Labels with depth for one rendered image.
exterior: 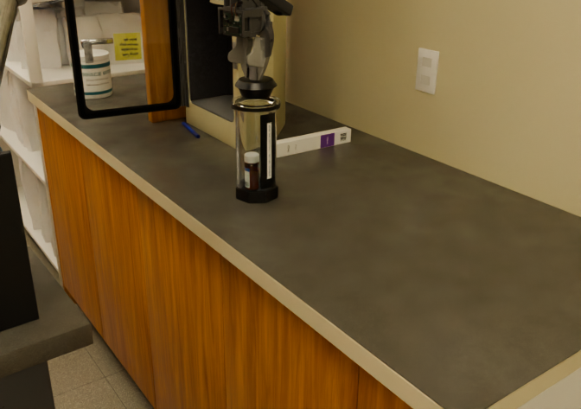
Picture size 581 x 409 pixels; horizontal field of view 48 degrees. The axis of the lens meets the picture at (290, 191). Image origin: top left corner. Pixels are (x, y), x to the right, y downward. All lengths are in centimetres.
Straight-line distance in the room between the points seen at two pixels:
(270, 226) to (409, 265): 31
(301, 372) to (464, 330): 34
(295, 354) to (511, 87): 81
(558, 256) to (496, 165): 40
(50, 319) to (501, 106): 111
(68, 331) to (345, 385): 46
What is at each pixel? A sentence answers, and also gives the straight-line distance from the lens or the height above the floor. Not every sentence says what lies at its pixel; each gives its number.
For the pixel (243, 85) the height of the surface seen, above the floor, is 121.
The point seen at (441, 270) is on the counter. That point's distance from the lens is 124.
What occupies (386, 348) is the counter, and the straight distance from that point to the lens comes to 102.
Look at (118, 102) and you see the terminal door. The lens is 196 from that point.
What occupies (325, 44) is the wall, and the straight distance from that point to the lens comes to 210.
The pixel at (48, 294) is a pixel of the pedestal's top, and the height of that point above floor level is 94.
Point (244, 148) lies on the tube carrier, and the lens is 142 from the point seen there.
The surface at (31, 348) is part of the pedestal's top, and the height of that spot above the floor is 93.
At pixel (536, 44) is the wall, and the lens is 158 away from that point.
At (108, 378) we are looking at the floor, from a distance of 250.
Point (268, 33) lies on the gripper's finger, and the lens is 136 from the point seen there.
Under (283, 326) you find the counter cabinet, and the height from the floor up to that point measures 82.
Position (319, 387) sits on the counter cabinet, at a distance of 123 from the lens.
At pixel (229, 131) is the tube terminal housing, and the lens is 181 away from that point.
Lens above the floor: 154
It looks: 23 degrees down
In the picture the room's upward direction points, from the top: 1 degrees clockwise
